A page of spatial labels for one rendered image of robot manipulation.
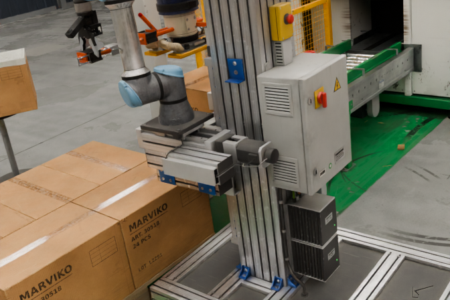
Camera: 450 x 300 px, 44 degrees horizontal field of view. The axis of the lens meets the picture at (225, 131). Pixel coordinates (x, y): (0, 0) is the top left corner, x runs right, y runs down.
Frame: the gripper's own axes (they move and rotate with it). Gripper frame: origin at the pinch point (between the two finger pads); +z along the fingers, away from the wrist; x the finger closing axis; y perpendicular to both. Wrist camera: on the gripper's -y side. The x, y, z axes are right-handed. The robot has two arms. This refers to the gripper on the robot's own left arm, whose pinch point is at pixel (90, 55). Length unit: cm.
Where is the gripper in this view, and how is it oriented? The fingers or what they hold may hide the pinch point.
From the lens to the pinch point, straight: 272.4
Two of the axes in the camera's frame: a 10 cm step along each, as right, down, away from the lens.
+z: 1.3, 9.2, 3.7
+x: -7.4, -1.6, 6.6
